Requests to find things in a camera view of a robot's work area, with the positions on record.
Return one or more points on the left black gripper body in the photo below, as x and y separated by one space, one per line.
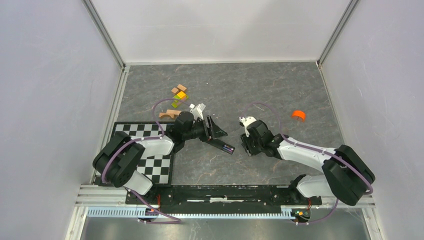
209 132

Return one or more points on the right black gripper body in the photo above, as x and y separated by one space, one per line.
253 147

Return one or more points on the purple battery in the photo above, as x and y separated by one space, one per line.
228 149

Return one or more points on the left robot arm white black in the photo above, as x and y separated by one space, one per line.
118 161

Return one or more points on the orange tape roll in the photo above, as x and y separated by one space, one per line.
298 115

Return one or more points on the green yellow block stack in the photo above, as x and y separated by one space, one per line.
179 98

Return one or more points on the tan wooden block pair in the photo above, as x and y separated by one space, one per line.
179 88

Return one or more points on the black white checkerboard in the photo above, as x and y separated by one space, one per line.
158 168

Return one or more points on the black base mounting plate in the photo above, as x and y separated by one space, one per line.
226 199

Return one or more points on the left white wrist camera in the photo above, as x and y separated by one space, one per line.
197 110

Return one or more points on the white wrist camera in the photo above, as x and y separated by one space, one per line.
245 122
197 110

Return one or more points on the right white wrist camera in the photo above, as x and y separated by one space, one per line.
245 122

